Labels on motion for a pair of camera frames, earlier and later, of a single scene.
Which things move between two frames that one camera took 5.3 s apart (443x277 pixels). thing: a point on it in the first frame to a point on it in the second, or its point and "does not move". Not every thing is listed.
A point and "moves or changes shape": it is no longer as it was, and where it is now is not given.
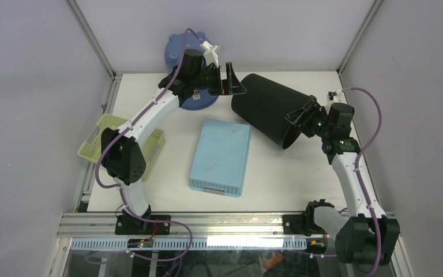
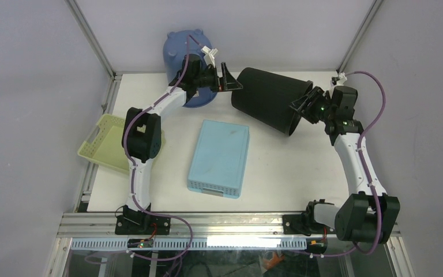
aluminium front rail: (183, 224) does not move
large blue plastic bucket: (198, 100) does not move
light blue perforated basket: (221, 161) does not move
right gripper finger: (297, 116) to (304, 103)
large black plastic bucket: (265, 105) moves or changes shape
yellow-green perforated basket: (92, 150) does not move
